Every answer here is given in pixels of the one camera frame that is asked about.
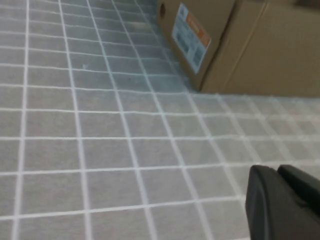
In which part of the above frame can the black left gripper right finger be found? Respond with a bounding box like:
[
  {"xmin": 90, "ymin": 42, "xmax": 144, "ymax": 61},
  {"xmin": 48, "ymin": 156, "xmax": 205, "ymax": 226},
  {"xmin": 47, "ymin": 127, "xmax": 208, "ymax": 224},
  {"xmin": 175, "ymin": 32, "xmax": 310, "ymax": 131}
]
[{"xmin": 277, "ymin": 163, "xmax": 320, "ymax": 218}]

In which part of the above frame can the grey white grid tablecloth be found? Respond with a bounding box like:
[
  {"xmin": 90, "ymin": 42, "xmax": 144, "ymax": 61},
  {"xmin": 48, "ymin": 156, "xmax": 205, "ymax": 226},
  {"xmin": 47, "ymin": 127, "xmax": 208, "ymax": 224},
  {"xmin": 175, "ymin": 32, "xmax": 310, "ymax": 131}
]
[{"xmin": 0, "ymin": 0, "xmax": 320, "ymax": 240}]

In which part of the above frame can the brown cardboard shoe box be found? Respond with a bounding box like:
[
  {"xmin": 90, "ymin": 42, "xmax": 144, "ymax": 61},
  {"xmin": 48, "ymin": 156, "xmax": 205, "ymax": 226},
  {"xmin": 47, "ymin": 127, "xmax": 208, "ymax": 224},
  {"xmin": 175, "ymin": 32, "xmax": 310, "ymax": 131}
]
[{"xmin": 156, "ymin": 0, "xmax": 320, "ymax": 98}]

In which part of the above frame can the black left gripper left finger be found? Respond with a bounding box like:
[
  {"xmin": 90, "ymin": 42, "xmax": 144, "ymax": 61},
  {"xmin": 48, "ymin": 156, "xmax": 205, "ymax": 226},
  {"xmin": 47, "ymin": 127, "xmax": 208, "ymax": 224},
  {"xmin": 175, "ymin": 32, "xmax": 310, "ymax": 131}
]
[{"xmin": 244, "ymin": 164, "xmax": 320, "ymax": 240}]

